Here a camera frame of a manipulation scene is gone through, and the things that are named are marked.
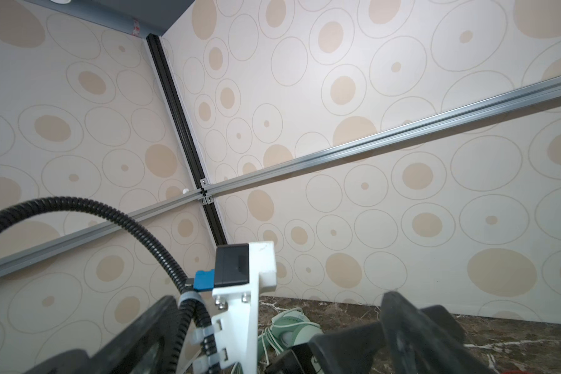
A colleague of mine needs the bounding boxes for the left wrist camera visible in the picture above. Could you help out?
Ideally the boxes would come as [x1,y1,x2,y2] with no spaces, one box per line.
[188,241,277,373]

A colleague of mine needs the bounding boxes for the left diagonal aluminium rail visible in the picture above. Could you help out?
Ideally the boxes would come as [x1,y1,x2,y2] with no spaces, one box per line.
[0,190,200,290]

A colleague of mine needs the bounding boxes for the mint green headphones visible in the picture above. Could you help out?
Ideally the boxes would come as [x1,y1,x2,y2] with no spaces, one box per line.
[257,307,324,363]

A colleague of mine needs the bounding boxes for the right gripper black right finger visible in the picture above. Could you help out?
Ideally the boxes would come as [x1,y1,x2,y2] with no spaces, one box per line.
[381,291,492,373]

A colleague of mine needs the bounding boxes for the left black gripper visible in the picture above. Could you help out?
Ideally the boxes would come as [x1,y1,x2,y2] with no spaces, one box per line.
[264,305,465,373]

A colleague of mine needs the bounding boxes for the horizontal aluminium rail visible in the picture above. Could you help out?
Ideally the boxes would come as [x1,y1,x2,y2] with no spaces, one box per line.
[205,76,561,196]

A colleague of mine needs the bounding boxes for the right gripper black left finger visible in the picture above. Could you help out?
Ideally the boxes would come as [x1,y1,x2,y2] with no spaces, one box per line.
[28,296,180,373]

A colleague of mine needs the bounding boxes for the left black frame post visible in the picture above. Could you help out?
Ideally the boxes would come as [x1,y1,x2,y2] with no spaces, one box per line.
[146,34,228,246]

